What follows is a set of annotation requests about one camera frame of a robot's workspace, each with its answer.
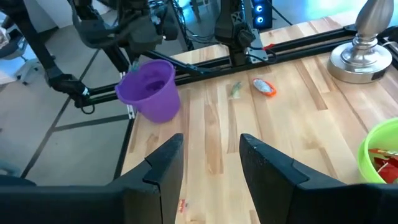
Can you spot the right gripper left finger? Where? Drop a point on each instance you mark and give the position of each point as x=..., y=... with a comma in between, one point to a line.
x=164, y=180

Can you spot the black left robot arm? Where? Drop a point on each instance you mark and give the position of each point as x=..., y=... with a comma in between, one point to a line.
x=236, y=25

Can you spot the white shade silver table lamp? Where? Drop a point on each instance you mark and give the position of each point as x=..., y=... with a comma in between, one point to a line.
x=360, y=59

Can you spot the red Skittles pack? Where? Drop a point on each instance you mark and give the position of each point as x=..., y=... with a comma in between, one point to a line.
x=388, y=169

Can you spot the silver mounting bracket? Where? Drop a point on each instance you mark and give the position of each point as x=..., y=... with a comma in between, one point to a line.
x=256, y=49

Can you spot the green plastic bucket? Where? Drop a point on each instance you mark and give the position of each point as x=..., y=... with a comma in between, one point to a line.
x=363, y=149

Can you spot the orange Reese's pack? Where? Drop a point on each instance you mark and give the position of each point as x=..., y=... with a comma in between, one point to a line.
x=264, y=87

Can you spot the purple plastic bucket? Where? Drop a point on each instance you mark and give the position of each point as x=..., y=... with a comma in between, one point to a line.
x=152, y=96

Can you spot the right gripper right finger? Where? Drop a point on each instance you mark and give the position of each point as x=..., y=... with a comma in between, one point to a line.
x=267, y=180

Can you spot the green clear-wrapped candy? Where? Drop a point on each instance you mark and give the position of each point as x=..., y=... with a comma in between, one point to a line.
x=135, y=67
x=235, y=90

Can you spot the black computer with blue lights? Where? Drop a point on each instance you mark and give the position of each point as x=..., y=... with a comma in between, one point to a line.
x=262, y=14

